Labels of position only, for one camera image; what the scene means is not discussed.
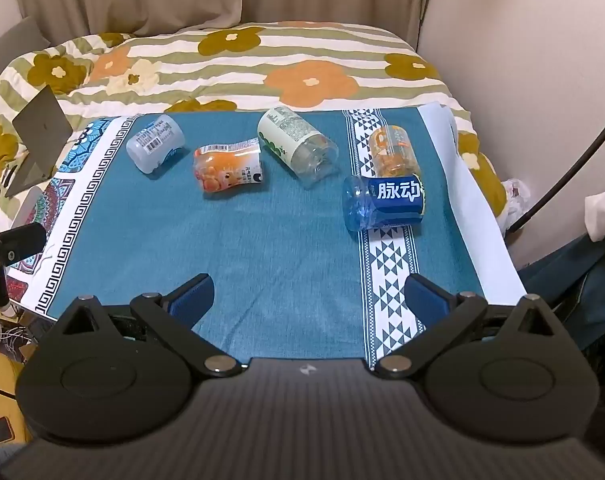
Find white translucent barcode cup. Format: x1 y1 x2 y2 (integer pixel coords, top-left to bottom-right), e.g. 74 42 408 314
126 114 186 175

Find black curved cable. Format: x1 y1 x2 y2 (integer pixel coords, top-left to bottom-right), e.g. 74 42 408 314
505 102 605 233

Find dark blue clothing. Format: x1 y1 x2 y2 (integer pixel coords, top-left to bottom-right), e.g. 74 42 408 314
519 232 605 351

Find orange cartoon label cup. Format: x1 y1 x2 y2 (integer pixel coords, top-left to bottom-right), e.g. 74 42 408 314
192 139 264 195

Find clear green label cup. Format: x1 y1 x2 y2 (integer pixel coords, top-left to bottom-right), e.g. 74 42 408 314
257 106 339 190

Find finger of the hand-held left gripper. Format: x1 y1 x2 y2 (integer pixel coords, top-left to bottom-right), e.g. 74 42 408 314
0 222 46 267

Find tangled cables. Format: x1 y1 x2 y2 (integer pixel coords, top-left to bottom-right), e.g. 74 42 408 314
0 310 48 356

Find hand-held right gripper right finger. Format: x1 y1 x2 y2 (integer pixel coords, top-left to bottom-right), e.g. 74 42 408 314
375 275 568 380

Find teal patterned cloth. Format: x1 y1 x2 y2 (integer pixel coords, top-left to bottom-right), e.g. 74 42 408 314
7 107 488 361

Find floral striped blanket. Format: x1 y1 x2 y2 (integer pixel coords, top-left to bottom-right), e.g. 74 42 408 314
0 21 508 241

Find clear plastic bag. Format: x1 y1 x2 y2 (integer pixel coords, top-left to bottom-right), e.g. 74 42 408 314
502 177 535 236

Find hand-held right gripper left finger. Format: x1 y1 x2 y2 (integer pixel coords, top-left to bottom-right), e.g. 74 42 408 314
52 274 244 380

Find yellow box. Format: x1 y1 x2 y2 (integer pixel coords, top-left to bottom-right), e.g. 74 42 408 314
0 350 30 443

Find blue label cup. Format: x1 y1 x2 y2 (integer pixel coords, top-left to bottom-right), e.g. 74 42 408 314
342 174 427 233

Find grey laptop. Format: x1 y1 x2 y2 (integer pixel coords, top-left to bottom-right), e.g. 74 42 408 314
3 84 74 199

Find clear orange print cup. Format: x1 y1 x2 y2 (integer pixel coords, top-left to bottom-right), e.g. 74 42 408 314
368 125 421 179

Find white cloth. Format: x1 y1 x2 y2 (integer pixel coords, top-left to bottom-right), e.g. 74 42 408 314
585 172 605 243

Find grey headboard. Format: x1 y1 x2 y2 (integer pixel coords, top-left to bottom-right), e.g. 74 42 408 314
0 16 50 68

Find white sheet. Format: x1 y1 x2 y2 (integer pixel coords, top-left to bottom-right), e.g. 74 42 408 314
417 101 529 307

